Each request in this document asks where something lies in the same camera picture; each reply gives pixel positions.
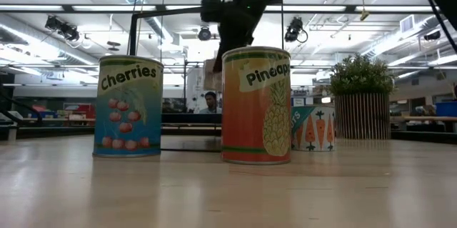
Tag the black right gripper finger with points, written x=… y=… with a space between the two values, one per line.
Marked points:
x=220 y=58

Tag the orange pineapple can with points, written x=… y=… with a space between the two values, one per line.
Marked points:
x=246 y=121

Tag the blue cherries can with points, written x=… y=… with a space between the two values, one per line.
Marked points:
x=128 y=121

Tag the white teal sliced carrots can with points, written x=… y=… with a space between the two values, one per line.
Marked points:
x=314 y=129

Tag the black ceiling spotlight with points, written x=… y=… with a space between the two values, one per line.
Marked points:
x=62 y=28
x=204 y=34
x=294 y=28

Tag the white banner sign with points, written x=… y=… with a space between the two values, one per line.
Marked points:
x=194 y=88

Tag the person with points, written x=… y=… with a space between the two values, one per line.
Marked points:
x=211 y=101

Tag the yellow hanging plug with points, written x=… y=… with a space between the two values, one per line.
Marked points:
x=364 y=15

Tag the red storage box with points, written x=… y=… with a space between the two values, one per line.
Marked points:
x=84 y=110

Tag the potted plant striped pot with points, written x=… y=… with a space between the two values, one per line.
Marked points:
x=360 y=113

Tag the wooden workbench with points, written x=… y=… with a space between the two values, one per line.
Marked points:
x=428 y=118

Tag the blue storage bin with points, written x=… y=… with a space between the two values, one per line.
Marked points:
x=446 y=109

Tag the black overhead frame bar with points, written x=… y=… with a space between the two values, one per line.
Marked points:
x=68 y=8

